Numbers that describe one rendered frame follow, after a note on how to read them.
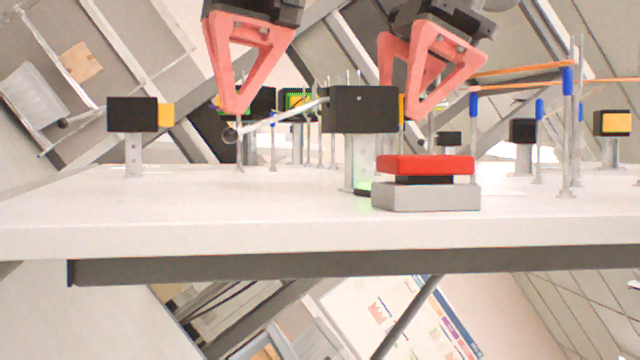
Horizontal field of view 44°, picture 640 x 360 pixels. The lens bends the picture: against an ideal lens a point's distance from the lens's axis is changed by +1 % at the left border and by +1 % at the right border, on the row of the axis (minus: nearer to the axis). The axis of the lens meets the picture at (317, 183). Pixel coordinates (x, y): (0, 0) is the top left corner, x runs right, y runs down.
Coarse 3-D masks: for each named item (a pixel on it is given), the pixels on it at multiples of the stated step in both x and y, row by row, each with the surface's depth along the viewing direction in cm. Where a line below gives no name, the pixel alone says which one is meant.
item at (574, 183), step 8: (576, 96) 74; (576, 104) 74; (576, 112) 74; (576, 120) 74; (576, 128) 74; (576, 136) 74; (576, 144) 74; (576, 152) 74; (576, 160) 74; (576, 168) 74; (576, 176) 74; (576, 184) 74
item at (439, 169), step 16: (384, 160) 51; (400, 160) 48; (416, 160) 48; (432, 160) 48; (448, 160) 49; (464, 160) 49; (400, 176) 51; (416, 176) 49; (432, 176) 49; (448, 176) 50
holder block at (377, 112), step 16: (336, 96) 65; (352, 96) 66; (368, 96) 66; (384, 96) 67; (336, 112) 65; (352, 112) 66; (368, 112) 66; (384, 112) 67; (336, 128) 65; (352, 128) 66; (368, 128) 66; (384, 128) 67
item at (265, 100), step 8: (240, 88) 139; (264, 88) 142; (272, 88) 144; (256, 96) 139; (264, 96) 142; (272, 96) 144; (256, 104) 139; (264, 104) 142; (272, 104) 144; (256, 112) 139; (224, 120) 141; (232, 120) 140; (248, 120) 139; (256, 120) 140; (248, 136) 145; (248, 144) 145; (256, 144) 144; (248, 152) 145; (256, 152) 144; (248, 160) 145; (256, 160) 144
